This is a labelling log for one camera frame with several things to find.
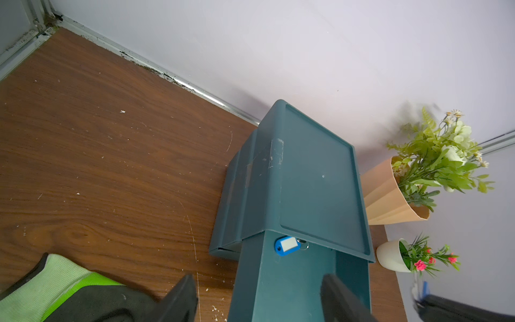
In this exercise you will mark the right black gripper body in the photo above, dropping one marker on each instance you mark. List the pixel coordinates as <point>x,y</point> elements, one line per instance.
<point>434,308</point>

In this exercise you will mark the teal three-drawer cabinet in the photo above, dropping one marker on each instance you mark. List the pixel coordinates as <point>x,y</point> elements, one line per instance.
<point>294,177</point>

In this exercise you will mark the black green work glove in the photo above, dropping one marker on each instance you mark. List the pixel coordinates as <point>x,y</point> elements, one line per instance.
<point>57,289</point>

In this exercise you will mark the large white-flower potted plant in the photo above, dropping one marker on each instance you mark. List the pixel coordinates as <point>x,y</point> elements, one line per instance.
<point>439,156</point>

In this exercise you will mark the small pink-flower potted plant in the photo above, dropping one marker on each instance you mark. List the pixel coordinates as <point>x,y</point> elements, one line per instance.
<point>416,257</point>

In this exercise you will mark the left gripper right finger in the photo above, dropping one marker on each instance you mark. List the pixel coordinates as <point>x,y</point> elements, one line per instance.
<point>340,304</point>

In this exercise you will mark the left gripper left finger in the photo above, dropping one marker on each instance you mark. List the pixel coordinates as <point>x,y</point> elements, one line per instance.
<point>180,304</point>

